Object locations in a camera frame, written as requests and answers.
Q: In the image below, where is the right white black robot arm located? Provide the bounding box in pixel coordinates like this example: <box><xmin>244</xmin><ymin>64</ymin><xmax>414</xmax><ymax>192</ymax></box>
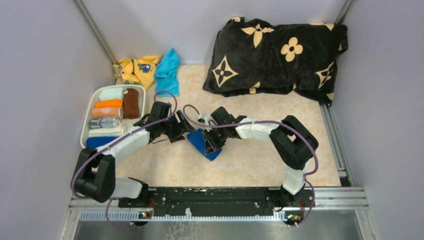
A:
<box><xmin>197</xmin><ymin>107</ymin><xmax>319</xmax><ymax>206</ymax></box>

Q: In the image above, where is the light blue towel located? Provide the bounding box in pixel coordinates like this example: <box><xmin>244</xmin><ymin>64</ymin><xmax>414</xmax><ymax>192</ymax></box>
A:
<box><xmin>154</xmin><ymin>48</ymin><xmax>181</xmax><ymax>97</ymax></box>

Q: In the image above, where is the brown towel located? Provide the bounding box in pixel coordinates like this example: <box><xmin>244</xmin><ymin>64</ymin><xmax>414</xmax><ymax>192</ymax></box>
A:
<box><xmin>122</xmin><ymin>88</ymin><xmax>140</xmax><ymax>119</ymax></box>

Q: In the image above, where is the dark blue towel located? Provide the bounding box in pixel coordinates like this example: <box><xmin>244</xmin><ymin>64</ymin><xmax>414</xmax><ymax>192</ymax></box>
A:
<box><xmin>186</xmin><ymin>129</ymin><xmax>222</xmax><ymax>161</ymax></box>

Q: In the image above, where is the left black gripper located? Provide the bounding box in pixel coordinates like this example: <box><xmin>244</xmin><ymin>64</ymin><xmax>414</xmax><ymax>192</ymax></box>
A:
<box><xmin>160</xmin><ymin>110</ymin><xmax>196</xmax><ymax>143</ymax></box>

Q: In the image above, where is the purple cable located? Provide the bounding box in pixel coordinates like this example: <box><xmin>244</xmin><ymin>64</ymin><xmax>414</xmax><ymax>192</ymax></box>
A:
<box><xmin>70</xmin><ymin>90</ymin><xmax>179</xmax><ymax>230</ymax></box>
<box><xmin>182</xmin><ymin>104</ymin><xmax>320</xmax><ymax>228</ymax></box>

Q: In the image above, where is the aluminium frame rail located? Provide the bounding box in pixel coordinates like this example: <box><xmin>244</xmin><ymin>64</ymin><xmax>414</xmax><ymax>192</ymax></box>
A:
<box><xmin>59</xmin><ymin>187</ymin><xmax>380</xmax><ymax>240</ymax></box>

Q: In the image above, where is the yellow printed cloth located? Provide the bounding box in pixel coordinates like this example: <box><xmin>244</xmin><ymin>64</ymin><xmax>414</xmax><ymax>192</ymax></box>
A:
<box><xmin>113</xmin><ymin>55</ymin><xmax>162</xmax><ymax>90</ymax></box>

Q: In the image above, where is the orange rolled towel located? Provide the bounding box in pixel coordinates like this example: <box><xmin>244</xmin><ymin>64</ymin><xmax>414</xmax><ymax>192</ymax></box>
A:
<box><xmin>94</xmin><ymin>99</ymin><xmax>123</xmax><ymax>108</ymax></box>

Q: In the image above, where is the white plastic basket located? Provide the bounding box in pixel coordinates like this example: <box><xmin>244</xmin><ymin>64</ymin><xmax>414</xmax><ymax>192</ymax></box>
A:
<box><xmin>80</xmin><ymin>84</ymin><xmax>146</xmax><ymax>149</ymax></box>

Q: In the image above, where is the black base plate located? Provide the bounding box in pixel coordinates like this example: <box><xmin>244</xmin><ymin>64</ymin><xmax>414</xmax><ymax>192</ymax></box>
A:
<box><xmin>118</xmin><ymin>186</ymin><xmax>312</xmax><ymax>218</ymax></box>

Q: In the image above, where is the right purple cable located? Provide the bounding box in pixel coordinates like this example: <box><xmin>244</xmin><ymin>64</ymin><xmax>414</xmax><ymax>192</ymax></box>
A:
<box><xmin>182</xmin><ymin>104</ymin><xmax>320</xmax><ymax>228</ymax></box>

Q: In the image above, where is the mint green rolled towel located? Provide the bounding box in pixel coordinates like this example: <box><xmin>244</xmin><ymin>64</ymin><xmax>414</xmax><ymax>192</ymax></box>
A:
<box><xmin>98</xmin><ymin>87</ymin><xmax>124</xmax><ymax>102</ymax></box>

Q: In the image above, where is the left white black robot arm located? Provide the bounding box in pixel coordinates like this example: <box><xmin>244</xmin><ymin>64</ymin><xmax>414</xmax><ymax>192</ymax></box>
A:
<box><xmin>70</xmin><ymin>101</ymin><xmax>195</xmax><ymax>207</ymax></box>

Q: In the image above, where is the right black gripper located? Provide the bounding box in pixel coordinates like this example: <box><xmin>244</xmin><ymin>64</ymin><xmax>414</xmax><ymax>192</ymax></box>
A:
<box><xmin>202</xmin><ymin>125</ymin><xmax>228</xmax><ymax>156</ymax></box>

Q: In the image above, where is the black blanket with beige flowers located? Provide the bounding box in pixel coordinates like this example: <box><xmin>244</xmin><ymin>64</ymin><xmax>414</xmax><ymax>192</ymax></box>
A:
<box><xmin>202</xmin><ymin>17</ymin><xmax>349</xmax><ymax>106</ymax></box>

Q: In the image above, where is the salmon rolled towel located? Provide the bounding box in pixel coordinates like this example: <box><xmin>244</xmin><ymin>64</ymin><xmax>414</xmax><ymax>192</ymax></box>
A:
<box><xmin>91</xmin><ymin>107</ymin><xmax>124</xmax><ymax>119</ymax></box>

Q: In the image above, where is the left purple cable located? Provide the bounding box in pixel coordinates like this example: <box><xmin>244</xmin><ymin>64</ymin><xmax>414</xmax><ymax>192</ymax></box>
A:
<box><xmin>70</xmin><ymin>90</ymin><xmax>179</xmax><ymax>230</ymax></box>

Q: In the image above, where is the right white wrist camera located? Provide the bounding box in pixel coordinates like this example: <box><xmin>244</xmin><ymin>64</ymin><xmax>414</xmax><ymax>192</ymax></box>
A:
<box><xmin>197</xmin><ymin>113</ymin><xmax>216</xmax><ymax>128</ymax></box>

